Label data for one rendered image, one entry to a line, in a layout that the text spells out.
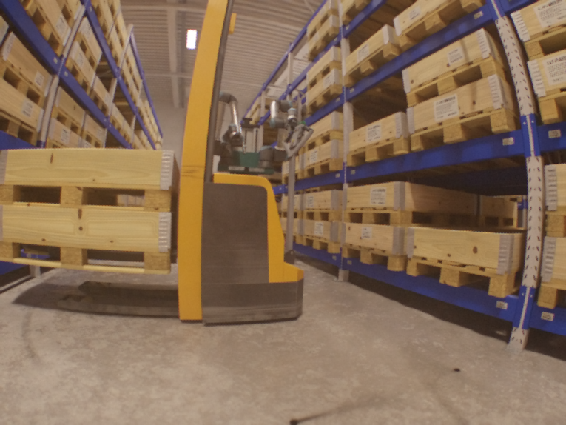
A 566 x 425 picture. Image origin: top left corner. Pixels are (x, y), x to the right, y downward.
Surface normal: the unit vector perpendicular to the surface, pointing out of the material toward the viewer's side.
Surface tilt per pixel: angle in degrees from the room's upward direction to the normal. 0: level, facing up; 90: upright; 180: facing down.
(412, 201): 90
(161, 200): 90
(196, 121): 90
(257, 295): 90
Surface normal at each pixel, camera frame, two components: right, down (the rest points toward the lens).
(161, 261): 0.33, 0.00
